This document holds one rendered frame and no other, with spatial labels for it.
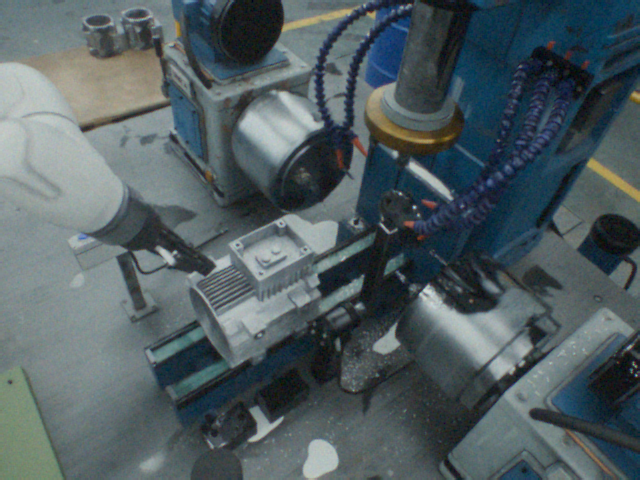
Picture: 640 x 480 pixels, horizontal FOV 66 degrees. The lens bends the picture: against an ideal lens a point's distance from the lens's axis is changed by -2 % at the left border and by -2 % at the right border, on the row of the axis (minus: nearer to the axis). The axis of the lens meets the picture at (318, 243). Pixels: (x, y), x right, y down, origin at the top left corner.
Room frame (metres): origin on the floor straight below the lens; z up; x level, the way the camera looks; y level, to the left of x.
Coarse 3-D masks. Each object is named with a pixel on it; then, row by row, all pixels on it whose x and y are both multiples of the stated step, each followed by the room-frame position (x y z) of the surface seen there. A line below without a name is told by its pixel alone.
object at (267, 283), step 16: (272, 224) 0.62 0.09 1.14; (288, 224) 0.63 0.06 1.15; (240, 240) 0.58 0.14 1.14; (256, 240) 0.60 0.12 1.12; (288, 240) 0.61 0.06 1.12; (304, 240) 0.59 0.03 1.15; (240, 256) 0.54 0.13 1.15; (256, 256) 0.56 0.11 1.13; (272, 256) 0.56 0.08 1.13; (288, 256) 0.58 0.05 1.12; (304, 256) 0.56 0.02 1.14; (256, 272) 0.51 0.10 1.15; (272, 272) 0.51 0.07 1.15; (288, 272) 0.53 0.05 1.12; (304, 272) 0.56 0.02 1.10; (256, 288) 0.50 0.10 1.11; (272, 288) 0.51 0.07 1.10
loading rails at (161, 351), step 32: (320, 256) 0.74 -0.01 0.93; (352, 256) 0.76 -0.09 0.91; (320, 288) 0.70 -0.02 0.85; (384, 288) 0.70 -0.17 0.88; (160, 352) 0.45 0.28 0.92; (192, 352) 0.47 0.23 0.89; (288, 352) 0.51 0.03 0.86; (160, 384) 0.42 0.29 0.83; (192, 384) 0.39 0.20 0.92; (224, 384) 0.41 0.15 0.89; (256, 384) 0.46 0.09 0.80; (192, 416) 0.36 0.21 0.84
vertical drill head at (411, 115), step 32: (416, 0) 0.76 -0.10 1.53; (416, 32) 0.74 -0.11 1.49; (448, 32) 0.73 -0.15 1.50; (416, 64) 0.73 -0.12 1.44; (448, 64) 0.73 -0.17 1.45; (384, 96) 0.77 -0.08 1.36; (416, 96) 0.73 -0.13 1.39; (448, 96) 0.79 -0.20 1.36; (384, 128) 0.70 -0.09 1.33; (416, 128) 0.71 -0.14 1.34; (448, 128) 0.73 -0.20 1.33
